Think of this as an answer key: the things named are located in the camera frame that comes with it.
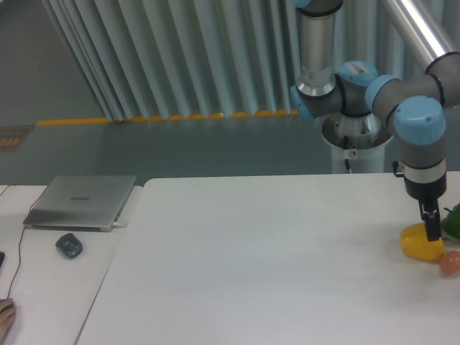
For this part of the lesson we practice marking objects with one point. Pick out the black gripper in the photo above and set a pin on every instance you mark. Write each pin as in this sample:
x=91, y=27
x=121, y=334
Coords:
x=426, y=186

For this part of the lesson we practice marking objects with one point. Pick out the yellow bell pepper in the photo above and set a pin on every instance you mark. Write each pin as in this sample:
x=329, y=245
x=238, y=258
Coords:
x=414, y=244

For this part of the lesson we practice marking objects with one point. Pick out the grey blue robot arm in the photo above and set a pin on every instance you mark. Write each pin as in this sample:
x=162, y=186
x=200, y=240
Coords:
x=410, y=111

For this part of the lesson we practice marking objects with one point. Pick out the green bell pepper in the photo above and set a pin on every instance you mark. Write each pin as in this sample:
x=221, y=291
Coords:
x=450, y=224

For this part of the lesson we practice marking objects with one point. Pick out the person's hand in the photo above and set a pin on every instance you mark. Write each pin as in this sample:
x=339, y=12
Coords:
x=8, y=315

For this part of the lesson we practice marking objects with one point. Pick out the orange peach fruit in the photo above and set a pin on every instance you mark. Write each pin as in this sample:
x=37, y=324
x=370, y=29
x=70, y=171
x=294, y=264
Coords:
x=449, y=263

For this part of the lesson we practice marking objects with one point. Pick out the white folding partition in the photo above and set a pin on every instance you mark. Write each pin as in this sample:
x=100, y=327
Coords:
x=189, y=58

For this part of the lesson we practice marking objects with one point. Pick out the silver closed laptop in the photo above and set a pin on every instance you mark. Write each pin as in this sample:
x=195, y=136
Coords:
x=82, y=203

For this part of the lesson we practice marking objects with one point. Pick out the black device at edge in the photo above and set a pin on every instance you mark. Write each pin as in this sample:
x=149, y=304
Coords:
x=2, y=258

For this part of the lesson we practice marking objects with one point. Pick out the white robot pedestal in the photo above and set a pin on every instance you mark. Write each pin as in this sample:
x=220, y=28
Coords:
x=357, y=144

